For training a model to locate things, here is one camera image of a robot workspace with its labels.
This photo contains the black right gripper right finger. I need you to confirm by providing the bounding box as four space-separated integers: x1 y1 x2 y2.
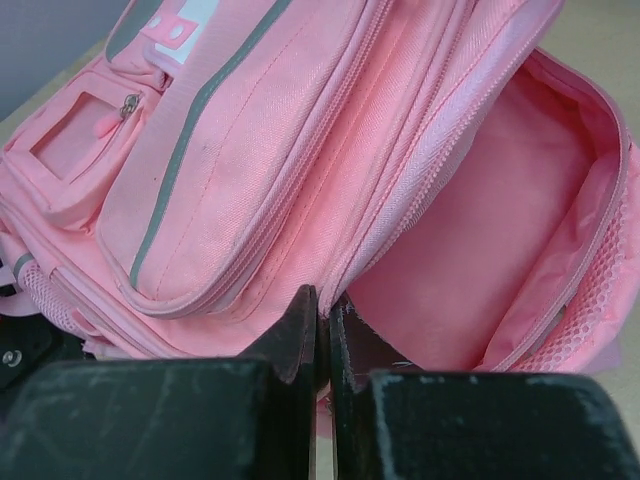
328 298 633 479

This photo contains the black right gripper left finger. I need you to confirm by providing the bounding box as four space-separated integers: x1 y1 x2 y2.
1 285 318 479

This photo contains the pink student backpack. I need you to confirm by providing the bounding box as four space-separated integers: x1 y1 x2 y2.
1 1 639 372

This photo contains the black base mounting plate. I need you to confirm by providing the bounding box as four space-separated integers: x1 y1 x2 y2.
1 254 86 409

